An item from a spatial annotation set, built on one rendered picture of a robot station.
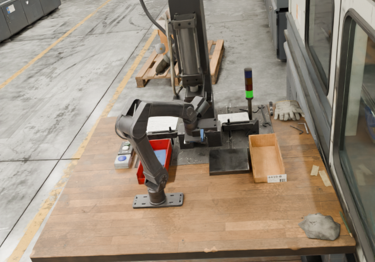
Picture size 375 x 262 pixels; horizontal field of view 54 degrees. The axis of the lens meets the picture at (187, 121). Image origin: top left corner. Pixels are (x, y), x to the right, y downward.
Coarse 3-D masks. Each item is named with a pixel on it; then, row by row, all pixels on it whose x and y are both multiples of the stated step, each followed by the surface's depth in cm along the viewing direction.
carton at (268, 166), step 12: (252, 144) 169; (264, 144) 168; (276, 144) 161; (252, 156) 153; (264, 156) 162; (276, 156) 161; (252, 168) 154; (264, 168) 155; (276, 168) 154; (264, 180) 148; (276, 180) 148
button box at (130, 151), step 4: (116, 120) 208; (116, 128) 200; (116, 132) 196; (120, 136) 192; (120, 148) 179; (132, 148) 177; (120, 152) 176; (124, 152) 175; (128, 152) 175; (132, 152) 176; (132, 156) 176
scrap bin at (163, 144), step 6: (156, 144) 176; (162, 144) 176; (168, 144) 171; (156, 150) 177; (168, 150) 167; (168, 156) 166; (168, 162) 165; (138, 168) 158; (168, 168) 163; (138, 174) 157; (138, 180) 157; (144, 180) 156
